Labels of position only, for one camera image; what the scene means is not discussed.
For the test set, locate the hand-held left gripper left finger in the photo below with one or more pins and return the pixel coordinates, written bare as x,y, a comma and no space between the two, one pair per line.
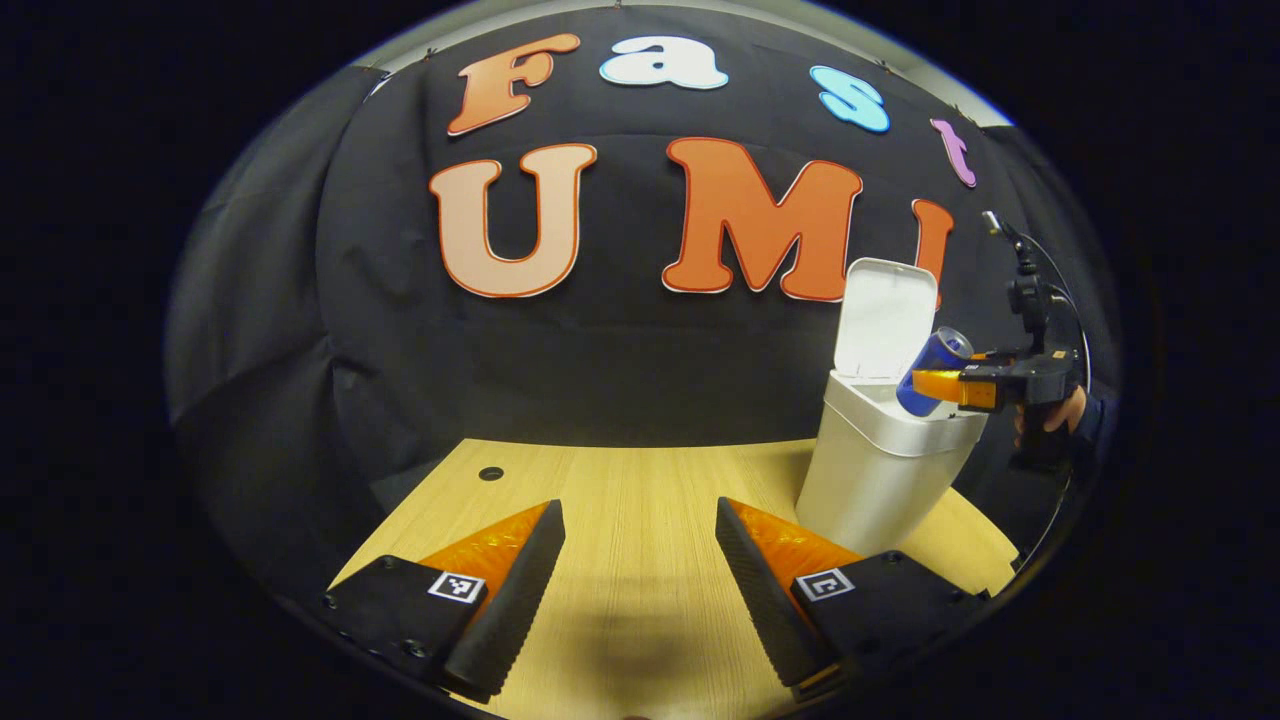
520,600

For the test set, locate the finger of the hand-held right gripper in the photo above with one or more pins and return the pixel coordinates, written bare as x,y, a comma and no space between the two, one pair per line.
960,388

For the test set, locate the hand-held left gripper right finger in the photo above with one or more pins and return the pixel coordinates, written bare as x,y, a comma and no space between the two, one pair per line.
765,610

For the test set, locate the blue pop can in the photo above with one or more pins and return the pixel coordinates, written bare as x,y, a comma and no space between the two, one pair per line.
935,355

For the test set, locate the white desktop garbage bin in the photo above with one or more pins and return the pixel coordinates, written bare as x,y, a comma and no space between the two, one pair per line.
870,480

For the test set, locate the wooden desktop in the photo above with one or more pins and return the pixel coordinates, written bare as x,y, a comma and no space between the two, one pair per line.
640,520

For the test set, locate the black backdrop cloth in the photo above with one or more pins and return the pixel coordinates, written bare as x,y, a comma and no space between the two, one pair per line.
600,360

